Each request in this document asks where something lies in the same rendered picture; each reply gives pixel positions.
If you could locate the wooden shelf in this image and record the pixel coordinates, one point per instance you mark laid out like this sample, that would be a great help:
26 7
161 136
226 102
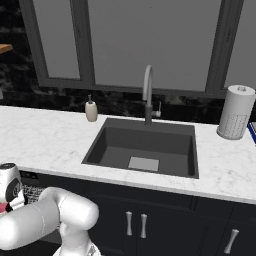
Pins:
4 48

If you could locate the dark cupboard door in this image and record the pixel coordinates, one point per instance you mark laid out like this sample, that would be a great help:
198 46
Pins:
173 233
111 226
245 238

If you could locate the dark drawer front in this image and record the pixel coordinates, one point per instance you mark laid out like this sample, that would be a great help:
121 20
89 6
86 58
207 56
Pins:
226 206
140 195

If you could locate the beige soap dispenser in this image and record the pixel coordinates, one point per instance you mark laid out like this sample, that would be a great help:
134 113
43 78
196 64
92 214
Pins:
91 111

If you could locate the black dishwasher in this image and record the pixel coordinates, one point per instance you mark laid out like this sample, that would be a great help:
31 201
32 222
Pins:
50 182

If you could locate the grey framed window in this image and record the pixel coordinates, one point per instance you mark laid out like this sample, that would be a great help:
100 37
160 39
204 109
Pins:
146 43

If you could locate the dark grey sink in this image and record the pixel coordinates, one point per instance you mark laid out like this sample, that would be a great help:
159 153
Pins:
140 146

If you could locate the grey tap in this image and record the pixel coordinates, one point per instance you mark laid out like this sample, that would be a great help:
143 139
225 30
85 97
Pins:
148 100

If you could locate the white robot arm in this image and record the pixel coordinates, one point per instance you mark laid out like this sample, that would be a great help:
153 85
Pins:
36 220

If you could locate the blue flat object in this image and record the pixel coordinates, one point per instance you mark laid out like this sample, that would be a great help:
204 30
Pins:
253 131

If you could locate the white paper towel roll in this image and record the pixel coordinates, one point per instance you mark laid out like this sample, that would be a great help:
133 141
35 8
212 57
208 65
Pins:
236 113

